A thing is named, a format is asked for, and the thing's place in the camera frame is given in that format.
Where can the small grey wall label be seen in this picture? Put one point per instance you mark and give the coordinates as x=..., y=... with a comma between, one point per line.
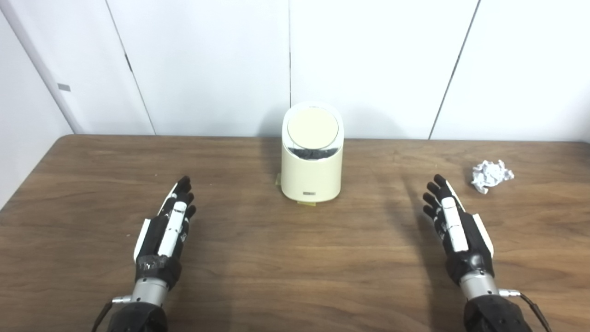
x=64, y=87

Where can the round cream bin lid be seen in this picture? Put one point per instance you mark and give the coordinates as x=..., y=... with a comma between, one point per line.
x=312, y=128

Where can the cream-colored desktop bin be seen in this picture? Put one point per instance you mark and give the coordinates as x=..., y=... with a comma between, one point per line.
x=311, y=180

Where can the black door hinge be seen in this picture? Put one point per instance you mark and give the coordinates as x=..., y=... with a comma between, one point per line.
x=128, y=63

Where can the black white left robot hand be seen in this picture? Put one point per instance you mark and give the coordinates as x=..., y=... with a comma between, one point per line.
x=161, y=235

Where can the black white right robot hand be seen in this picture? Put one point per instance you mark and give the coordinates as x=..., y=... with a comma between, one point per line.
x=468, y=244

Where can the white paper ball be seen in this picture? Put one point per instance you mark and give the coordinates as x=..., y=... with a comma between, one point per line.
x=491, y=175

